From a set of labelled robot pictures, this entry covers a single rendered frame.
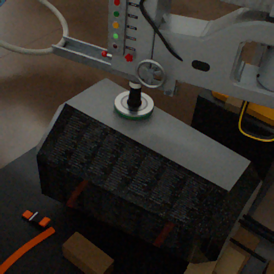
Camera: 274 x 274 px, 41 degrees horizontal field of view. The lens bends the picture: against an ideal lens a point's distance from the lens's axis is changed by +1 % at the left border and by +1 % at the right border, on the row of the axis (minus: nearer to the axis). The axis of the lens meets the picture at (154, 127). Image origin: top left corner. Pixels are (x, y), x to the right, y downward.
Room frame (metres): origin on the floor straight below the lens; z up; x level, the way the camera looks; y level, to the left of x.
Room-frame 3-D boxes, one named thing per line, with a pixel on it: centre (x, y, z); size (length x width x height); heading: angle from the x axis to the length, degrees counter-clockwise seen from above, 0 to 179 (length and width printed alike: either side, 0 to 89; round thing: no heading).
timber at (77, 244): (1.06, 0.27, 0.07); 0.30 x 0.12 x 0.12; 60
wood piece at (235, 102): (1.84, -0.48, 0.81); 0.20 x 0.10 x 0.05; 157
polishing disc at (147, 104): (1.56, 0.13, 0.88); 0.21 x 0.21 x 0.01
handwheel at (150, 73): (1.42, 0.04, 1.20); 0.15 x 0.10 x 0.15; 75
